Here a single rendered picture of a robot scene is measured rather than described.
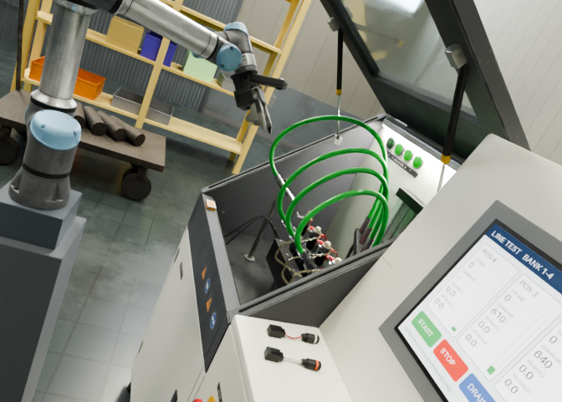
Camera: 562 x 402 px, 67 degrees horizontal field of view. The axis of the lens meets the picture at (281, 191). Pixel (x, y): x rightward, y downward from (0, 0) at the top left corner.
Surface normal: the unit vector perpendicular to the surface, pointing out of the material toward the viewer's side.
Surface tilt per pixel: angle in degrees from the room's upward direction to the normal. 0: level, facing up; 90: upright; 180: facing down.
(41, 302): 90
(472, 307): 76
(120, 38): 90
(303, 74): 90
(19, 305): 90
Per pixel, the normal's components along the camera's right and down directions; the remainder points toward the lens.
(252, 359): 0.40, -0.86
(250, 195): 0.25, 0.43
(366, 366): -0.76, -0.46
